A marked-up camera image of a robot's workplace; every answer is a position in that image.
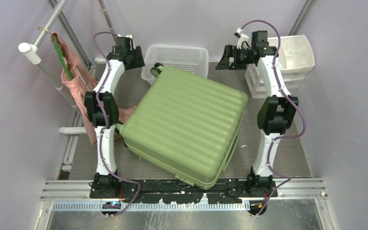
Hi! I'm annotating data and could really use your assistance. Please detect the white plastic drawer organizer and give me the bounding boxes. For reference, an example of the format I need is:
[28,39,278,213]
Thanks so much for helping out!
[245,35,315,99]

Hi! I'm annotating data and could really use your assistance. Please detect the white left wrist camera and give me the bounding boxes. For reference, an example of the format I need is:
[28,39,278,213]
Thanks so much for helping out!
[117,34,136,49]

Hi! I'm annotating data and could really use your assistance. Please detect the green clothes hanger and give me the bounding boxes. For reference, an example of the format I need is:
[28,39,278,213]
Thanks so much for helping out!
[51,34,74,81]

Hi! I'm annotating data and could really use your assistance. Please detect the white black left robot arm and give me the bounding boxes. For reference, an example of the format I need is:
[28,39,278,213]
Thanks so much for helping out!
[84,34,145,198]

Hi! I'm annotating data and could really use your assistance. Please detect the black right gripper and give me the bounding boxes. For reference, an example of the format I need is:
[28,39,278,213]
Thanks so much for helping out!
[215,45,253,70]

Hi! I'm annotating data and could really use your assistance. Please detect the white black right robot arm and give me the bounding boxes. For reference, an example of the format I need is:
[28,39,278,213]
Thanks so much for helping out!
[216,28,299,197]

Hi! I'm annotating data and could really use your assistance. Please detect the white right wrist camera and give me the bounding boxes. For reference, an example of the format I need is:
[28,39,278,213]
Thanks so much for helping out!
[234,27,249,49]

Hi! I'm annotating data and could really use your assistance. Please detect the white perforated plastic basket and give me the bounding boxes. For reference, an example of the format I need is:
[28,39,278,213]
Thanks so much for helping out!
[141,45,209,85]

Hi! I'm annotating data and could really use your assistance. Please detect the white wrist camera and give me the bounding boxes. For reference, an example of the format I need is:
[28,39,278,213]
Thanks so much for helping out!
[117,34,136,49]
[234,27,249,49]

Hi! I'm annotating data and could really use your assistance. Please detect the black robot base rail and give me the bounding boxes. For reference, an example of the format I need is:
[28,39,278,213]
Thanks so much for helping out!
[89,176,278,215]

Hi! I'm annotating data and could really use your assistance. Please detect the green ribbed hard-shell suitcase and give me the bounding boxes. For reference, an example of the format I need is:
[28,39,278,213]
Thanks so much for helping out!
[117,63,248,190]

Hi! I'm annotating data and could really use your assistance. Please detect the pink cloth garment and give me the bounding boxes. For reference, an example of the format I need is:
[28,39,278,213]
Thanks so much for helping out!
[51,32,135,145]

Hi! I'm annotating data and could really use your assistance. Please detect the white and silver clothes rack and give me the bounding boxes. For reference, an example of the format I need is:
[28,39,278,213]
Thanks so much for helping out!
[18,0,92,136]

